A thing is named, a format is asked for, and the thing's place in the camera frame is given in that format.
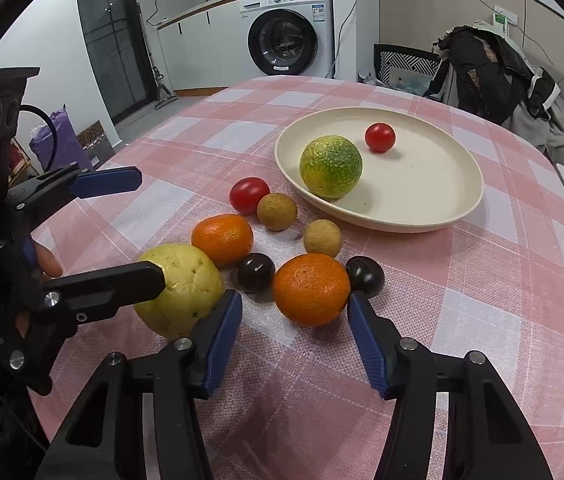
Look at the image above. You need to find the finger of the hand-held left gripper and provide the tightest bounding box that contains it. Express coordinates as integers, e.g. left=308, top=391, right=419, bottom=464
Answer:
left=32, top=260, right=167, bottom=326
left=12, top=165, right=143, bottom=211

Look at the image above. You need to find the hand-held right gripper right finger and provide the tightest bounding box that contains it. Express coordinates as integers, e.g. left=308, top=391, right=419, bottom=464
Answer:
left=347, top=291, right=555, bottom=480

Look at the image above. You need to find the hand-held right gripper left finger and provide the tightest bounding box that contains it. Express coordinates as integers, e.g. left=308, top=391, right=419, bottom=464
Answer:
left=36, top=289, right=244, bottom=480

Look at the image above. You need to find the dark plum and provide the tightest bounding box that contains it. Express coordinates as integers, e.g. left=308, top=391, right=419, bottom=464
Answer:
left=345, top=255, right=385, bottom=298
left=234, top=253, right=276, bottom=294

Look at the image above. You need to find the yellow bumpy lemon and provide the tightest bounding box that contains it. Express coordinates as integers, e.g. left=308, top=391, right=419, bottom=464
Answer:
left=133, top=243, right=226, bottom=341

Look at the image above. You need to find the orange tangerine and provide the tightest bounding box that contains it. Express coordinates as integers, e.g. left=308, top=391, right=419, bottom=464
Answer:
left=191, top=214, right=254, bottom=268
left=271, top=253, right=352, bottom=327

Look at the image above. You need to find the brown longan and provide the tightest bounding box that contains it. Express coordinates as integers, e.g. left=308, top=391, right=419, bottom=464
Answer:
left=256, top=193, right=298, bottom=232
left=303, top=219, right=343, bottom=258

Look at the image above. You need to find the red cherry tomato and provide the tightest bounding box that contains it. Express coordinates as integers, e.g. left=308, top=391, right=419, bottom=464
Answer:
left=229, top=177, right=271, bottom=216
left=365, top=122, right=396, bottom=154

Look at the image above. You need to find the cream round plate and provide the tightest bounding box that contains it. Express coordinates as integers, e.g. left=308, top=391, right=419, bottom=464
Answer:
left=274, top=106, right=484, bottom=234

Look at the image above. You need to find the person's left hand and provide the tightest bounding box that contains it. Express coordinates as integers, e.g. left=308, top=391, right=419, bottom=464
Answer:
left=14, top=240, right=64, bottom=340

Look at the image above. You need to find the printed cardboard box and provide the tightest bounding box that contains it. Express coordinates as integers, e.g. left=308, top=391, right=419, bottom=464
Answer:
left=77, top=120, right=114, bottom=165

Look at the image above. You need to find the purple bag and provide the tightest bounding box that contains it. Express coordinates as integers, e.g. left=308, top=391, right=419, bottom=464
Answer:
left=29, top=105, right=90, bottom=171

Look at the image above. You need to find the mop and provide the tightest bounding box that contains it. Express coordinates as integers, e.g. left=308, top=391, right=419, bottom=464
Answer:
left=149, top=40, right=179, bottom=111

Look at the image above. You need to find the pink plaid tablecloth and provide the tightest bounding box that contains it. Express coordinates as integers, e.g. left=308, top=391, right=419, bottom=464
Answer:
left=27, top=76, right=564, bottom=480

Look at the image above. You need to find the dark glass door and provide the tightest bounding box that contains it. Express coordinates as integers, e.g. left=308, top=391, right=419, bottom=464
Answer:
left=74, top=0, right=158, bottom=126

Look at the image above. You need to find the white counter cabinet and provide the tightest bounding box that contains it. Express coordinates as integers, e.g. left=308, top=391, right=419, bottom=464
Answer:
left=156, top=0, right=258, bottom=92

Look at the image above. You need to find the green yellow orange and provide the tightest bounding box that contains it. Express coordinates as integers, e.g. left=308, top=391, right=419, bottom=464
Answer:
left=299, top=135, right=364, bottom=199

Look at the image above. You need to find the white washing machine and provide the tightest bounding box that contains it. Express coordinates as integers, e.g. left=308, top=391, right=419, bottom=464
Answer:
left=238, top=0, right=335, bottom=79

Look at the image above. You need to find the black patterned chair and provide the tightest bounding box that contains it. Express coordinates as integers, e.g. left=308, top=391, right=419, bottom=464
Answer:
left=373, top=43, right=443, bottom=96

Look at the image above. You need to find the pile of dark clothes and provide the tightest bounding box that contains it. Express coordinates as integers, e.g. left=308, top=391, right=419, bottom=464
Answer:
left=429, top=25, right=563, bottom=126

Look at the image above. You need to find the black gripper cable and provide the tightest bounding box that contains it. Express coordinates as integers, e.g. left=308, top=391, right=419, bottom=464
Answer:
left=19, top=104, right=59, bottom=173

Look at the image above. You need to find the wall socket with green label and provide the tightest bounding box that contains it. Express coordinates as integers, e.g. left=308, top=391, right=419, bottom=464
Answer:
left=492, top=5, right=520, bottom=27

